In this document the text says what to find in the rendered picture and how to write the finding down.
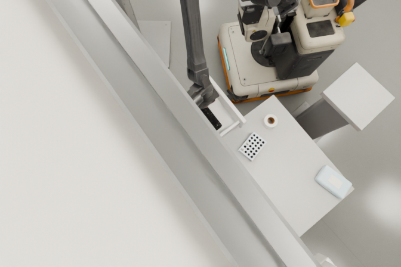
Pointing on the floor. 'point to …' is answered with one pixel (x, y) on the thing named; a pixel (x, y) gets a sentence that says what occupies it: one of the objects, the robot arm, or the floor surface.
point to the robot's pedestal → (344, 104)
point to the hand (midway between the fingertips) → (206, 103)
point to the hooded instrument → (324, 260)
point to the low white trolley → (286, 165)
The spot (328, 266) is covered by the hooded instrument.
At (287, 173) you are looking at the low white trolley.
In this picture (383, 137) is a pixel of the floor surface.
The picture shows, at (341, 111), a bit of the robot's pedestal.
